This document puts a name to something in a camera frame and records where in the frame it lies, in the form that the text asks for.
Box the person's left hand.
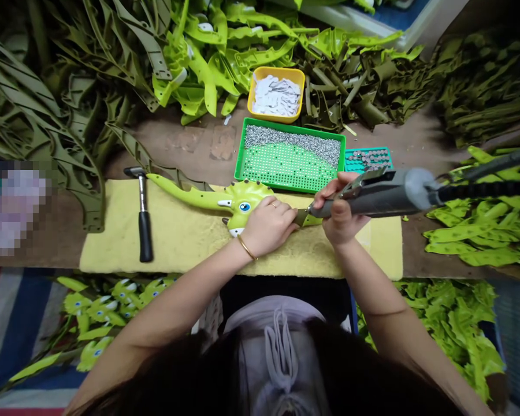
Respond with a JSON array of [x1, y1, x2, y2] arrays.
[[239, 195, 302, 259]]

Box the person's right hand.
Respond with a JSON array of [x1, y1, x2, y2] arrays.
[[313, 172, 372, 248]]

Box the green dinosaur toy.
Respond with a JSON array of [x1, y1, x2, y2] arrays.
[[146, 173, 326, 240]]

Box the grey electric screwdriver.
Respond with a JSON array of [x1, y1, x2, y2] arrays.
[[296, 166, 445, 220]]

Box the green perforated screw tray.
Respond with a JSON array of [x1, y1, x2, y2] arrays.
[[233, 117, 347, 195]]

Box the small teal tray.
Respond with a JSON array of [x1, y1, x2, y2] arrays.
[[343, 147, 393, 174]]

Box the pile of grey washers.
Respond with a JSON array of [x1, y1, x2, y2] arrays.
[[348, 150, 390, 168]]

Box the yellow foam mat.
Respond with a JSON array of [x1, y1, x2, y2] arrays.
[[79, 178, 404, 281]]

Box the pile of silver screws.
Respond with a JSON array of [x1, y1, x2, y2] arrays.
[[244, 124, 344, 175]]

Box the person's body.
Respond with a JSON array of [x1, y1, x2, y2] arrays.
[[190, 294, 361, 416]]

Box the pile of white plastic pieces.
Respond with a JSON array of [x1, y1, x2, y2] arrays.
[[252, 74, 303, 118]]

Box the pile of olive curved parts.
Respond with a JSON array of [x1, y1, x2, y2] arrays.
[[302, 42, 436, 136]]

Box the pile of lime leaf parts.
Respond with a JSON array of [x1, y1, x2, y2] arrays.
[[422, 145, 520, 269]]

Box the yellow plastic box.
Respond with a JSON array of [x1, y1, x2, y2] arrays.
[[247, 66, 306, 124]]

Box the pile of finished dinosaur toys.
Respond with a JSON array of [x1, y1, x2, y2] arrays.
[[0, 274, 181, 402]]

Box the heap of lime shell parts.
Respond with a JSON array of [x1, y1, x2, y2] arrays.
[[152, 0, 426, 127]]

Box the heap of dark olive parts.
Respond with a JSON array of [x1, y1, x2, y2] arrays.
[[432, 24, 520, 149]]

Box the blue plastic crate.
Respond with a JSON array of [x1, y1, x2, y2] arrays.
[[481, 277, 520, 416]]

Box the white and blue crate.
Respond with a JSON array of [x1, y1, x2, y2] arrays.
[[295, 0, 458, 47]]

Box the pile of olive frond parts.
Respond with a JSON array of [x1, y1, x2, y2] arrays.
[[0, 0, 226, 235]]

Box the striped woven bag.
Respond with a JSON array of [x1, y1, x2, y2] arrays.
[[0, 266, 96, 416]]

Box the black handled hammer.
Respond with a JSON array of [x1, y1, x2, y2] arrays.
[[123, 166, 155, 263]]

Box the black coiled cable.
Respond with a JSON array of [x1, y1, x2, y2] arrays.
[[433, 179, 520, 205]]

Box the grey hanging cable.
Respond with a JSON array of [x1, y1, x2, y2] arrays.
[[436, 143, 520, 184]]

